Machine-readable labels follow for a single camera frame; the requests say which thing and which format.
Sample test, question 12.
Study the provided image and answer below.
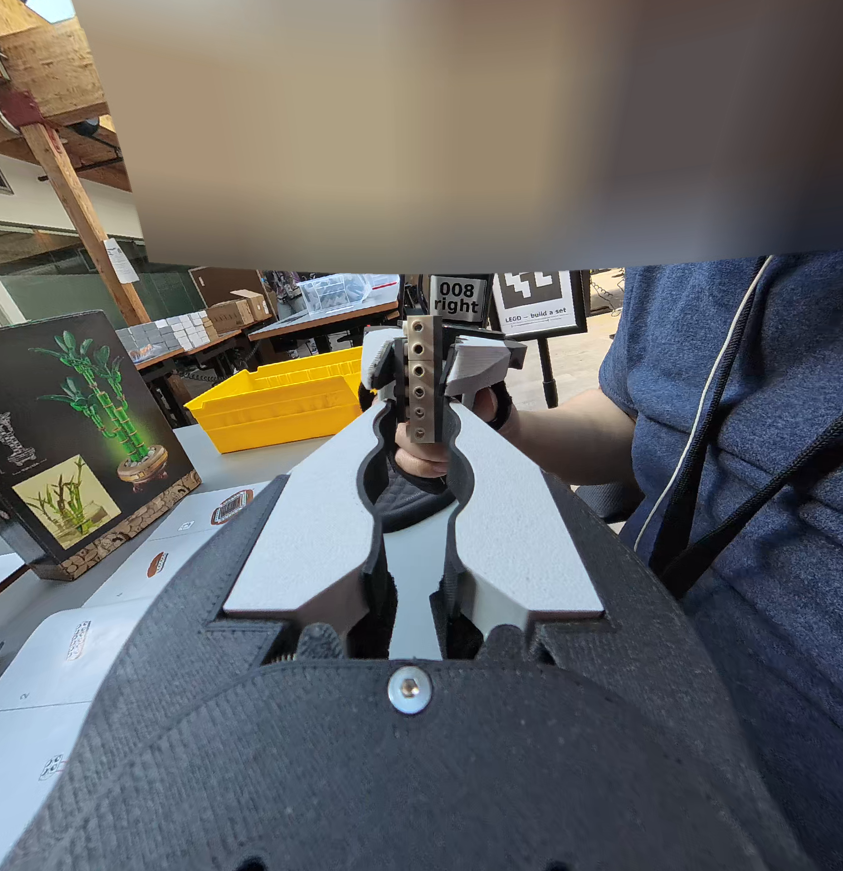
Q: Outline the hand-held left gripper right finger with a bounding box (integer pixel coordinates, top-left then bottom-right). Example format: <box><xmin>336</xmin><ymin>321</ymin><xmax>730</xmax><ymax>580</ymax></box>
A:
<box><xmin>429</xmin><ymin>400</ymin><xmax>607</xmax><ymax>660</ymax></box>

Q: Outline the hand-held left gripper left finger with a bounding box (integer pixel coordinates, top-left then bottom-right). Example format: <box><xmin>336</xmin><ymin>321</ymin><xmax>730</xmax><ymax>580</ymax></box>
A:
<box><xmin>221</xmin><ymin>399</ymin><xmax>399</xmax><ymax>660</ymax></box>

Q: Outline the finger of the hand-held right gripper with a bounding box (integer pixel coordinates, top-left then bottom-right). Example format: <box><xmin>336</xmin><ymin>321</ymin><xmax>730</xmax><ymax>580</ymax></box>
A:
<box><xmin>445</xmin><ymin>337</ymin><xmax>509</xmax><ymax>397</ymax></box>
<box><xmin>361</xmin><ymin>328</ymin><xmax>396</xmax><ymax>393</ymax></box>

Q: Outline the person's right forearm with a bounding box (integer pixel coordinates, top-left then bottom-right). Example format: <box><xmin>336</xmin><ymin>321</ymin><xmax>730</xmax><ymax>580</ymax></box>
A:
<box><xmin>495</xmin><ymin>387</ymin><xmax>638</xmax><ymax>488</ymax></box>

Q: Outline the black bamboo picture lego box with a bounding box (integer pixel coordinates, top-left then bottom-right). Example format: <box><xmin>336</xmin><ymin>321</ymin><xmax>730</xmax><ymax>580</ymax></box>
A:
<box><xmin>0</xmin><ymin>309</ymin><xmax>203</xmax><ymax>582</ymax></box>

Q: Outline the person's right hand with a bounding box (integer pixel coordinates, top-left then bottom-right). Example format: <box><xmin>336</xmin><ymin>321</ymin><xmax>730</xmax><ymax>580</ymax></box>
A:
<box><xmin>393</xmin><ymin>389</ymin><xmax>498</xmax><ymax>479</ymax></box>

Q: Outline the black floor sign stand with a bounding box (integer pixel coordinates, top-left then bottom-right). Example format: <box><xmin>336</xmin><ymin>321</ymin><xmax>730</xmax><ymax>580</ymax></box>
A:
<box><xmin>491</xmin><ymin>271</ymin><xmax>590</xmax><ymax>409</ymax></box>

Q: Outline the clear plastic container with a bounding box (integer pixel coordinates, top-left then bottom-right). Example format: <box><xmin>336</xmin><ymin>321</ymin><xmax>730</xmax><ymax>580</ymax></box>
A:
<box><xmin>297</xmin><ymin>274</ymin><xmax>376</xmax><ymax>315</ymax></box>

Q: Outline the brown top office desk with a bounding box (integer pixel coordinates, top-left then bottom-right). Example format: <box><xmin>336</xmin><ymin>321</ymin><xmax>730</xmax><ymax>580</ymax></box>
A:
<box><xmin>115</xmin><ymin>320</ymin><xmax>276</xmax><ymax>423</ymax></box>
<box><xmin>248</xmin><ymin>299</ymin><xmax>403</xmax><ymax>355</ymax></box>

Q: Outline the black office chair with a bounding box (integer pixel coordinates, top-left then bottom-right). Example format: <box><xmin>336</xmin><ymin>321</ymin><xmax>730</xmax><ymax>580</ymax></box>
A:
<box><xmin>574</xmin><ymin>480</ymin><xmax>645</xmax><ymax>525</ymax></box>

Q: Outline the black quilted wrist rest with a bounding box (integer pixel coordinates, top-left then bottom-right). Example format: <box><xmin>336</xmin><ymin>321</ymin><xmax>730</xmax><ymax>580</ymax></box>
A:
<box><xmin>379</xmin><ymin>470</ymin><xmax>458</xmax><ymax>536</ymax></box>

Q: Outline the yellow plastic bin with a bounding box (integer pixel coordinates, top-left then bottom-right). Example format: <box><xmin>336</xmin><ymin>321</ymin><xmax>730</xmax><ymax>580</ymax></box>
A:
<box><xmin>185</xmin><ymin>346</ymin><xmax>365</xmax><ymax>455</ymax></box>

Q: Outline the brown cardboard box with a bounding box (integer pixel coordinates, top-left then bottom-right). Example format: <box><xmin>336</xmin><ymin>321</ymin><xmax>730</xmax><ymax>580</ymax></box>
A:
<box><xmin>231</xmin><ymin>289</ymin><xmax>273</xmax><ymax>324</ymax></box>
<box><xmin>204</xmin><ymin>298</ymin><xmax>255</xmax><ymax>334</ymax></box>

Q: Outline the stack of grey white boxes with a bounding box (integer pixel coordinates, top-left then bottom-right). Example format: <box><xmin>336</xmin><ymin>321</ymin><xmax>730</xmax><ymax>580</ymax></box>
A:
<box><xmin>115</xmin><ymin>309</ymin><xmax>219</xmax><ymax>355</ymax></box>

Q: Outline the white paper notice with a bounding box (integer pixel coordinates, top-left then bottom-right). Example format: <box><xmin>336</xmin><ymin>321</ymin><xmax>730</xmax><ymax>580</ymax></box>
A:
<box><xmin>103</xmin><ymin>238</ymin><xmax>142</xmax><ymax>285</ymax></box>

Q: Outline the person in blue hoodie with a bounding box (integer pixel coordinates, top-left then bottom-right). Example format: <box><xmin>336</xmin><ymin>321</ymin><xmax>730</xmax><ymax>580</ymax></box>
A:
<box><xmin>598</xmin><ymin>250</ymin><xmax>843</xmax><ymax>871</ymax></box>

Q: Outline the white instruction booklet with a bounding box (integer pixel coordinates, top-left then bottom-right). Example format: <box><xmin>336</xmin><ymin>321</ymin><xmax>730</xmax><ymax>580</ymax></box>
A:
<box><xmin>0</xmin><ymin>480</ymin><xmax>274</xmax><ymax>855</ymax></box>

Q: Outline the thin white cable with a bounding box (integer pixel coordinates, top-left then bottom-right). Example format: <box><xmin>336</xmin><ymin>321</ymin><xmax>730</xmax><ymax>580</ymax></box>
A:
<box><xmin>632</xmin><ymin>255</ymin><xmax>776</xmax><ymax>553</ymax></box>

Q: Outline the black lanyard strap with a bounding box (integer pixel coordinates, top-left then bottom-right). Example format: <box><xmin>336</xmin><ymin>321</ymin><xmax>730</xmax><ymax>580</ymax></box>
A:
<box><xmin>649</xmin><ymin>401</ymin><xmax>843</xmax><ymax>600</ymax></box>

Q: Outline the wooden support post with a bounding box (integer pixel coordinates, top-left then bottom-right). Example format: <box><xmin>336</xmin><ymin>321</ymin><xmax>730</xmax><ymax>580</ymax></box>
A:
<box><xmin>16</xmin><ymin>122</ymin><xmax>151</xmax><ymax>328</ymax></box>

